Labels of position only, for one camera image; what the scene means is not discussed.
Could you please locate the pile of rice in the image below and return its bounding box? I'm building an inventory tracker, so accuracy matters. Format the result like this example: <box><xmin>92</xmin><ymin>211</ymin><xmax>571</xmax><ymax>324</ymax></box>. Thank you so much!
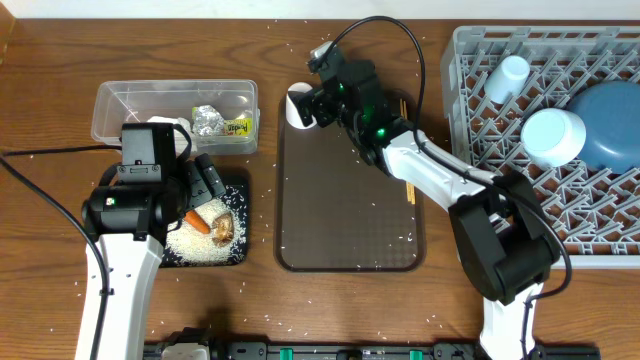
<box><xmin>165</xmin><ymin>192</ymin><xmax>247</xmax><ymax>266</ymax></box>

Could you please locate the grey dishwasher rack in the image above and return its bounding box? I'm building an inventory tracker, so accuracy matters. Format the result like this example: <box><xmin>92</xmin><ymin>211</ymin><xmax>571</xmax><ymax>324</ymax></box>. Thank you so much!
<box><xmin>440</xmin><ymin>26</ymin><xmax>639</xmax><ymax>269</ymax></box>

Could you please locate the light blue plastic cup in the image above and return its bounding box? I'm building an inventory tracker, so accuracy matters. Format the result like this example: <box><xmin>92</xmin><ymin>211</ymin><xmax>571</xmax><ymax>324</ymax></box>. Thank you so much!
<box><xmin>484</xmin><ymin>55</ymin><xmax>530</xmax><ymax>104</ymax></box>

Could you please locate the clear plastic container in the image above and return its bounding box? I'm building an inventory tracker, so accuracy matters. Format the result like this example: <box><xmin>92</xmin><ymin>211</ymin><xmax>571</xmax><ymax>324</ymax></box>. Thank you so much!
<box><xmin>91</xmin><ymin>79</ymin><xmax>260</xmax><ymax>155</ymax></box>

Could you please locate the dark brown serving tray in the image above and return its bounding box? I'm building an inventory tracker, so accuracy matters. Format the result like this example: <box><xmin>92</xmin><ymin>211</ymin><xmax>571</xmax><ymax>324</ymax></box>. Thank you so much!
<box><xmin>274</xmin><ymin>114</ymin><xmax>426</xmax><ymax>273</ymax></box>

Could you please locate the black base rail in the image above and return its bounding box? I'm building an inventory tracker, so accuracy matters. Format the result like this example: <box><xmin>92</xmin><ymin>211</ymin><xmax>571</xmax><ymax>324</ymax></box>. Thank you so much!
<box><xmin>144</xmin><ymin>327</ymin><xmax>601</xmax><ymax>360</ymax></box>

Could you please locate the wooden chopstick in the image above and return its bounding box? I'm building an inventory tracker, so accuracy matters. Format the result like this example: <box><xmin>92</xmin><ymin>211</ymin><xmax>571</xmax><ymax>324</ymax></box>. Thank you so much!
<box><xmin>399</xmin><ymin>98</ymin><xmax>408</xmax><ymax>120</ymax></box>
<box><xmin>406</xmin><ymin>182</ymin><xmax>416</xmax><ymax>205</ymax></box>

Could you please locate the black tray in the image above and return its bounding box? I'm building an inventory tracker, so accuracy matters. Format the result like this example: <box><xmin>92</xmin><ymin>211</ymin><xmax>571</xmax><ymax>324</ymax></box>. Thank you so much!
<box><xmin>159</xmin><ymin>167</ymin><xmax>251</xmax><ymax>269</ymax></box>

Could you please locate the orange carrot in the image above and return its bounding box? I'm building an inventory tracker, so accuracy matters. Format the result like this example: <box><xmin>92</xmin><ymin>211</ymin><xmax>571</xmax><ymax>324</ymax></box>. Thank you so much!
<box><xmin>184</xmin><ymin>210</ymin><xmax>211</xmax><ymax>234</ymax></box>

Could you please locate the white plastic cup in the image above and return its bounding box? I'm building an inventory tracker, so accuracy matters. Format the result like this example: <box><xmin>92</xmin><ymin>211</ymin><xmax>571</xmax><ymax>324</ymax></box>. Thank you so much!
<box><xmin>285</xmin><ymin>82</ymin><xmax>317</xmax><ymax>130</ymax></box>

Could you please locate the brown food scrap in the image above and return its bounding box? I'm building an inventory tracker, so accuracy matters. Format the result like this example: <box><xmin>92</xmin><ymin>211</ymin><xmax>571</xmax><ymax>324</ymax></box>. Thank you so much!
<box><xmin>212</xmin><ymin>212</ymin><xmax>235</xmax><ymax>247</ymax></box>

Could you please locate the aluminium foil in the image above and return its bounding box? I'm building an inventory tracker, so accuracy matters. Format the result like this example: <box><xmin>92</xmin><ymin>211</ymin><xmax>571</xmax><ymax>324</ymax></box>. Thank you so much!
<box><xmin>192</xmin><ymin>105</ymin><xmax>225</xmax><ymax>137</ymax></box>

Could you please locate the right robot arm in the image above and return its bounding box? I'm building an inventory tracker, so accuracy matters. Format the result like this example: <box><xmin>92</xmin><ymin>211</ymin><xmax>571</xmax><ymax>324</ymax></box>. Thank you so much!
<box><xmin>287</xmin><ymin>56</ymin><xmax>566</xmax><ymax>359</ymax></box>

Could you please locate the white napkin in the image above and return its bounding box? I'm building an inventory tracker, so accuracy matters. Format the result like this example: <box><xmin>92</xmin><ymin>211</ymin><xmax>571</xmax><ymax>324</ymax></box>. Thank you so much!
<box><xmin>148</xmin><ymin>116</ymin><xmax>192</xmax><ymax>137</ymax></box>

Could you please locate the light blue bowl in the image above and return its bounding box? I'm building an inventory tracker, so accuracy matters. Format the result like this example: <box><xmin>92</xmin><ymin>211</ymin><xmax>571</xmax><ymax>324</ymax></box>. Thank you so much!
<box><xmin>520</xmin><ymin>108</ymin><xmax>586</xmax><ymax>168</ymax></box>

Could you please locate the dark blue plate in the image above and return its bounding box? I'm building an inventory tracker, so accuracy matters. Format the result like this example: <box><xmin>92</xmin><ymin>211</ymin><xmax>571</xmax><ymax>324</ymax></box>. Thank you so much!
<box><xmin>567</xmin><ymin>81</ymin><xmax>639</xmax><ymax>174</ymax></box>

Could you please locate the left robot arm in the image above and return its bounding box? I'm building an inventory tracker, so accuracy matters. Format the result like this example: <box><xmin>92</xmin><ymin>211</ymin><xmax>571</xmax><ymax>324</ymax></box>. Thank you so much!
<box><xmin>75</xmin><ymin>154</ymin><xmax>235</xmax><ymax>359</ymax></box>

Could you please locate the green yellow snack wrapper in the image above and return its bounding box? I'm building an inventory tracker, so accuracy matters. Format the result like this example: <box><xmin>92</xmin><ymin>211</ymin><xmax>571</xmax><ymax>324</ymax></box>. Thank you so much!
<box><xmin>224</xmin><ymin>118</ymin><xmax>253</xmax><ymax>136</ymax></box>

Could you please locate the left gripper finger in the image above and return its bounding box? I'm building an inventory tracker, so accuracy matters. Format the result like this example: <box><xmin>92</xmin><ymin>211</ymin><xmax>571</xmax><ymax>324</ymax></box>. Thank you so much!
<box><xmin>195</xmin><ymin>154</ymin><xmax>226</xmax><ymax>198</ymax></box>
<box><xmin>185</xmin><ymin>159</ymin><xmax>213</xmax><ymax>209</ymax></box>

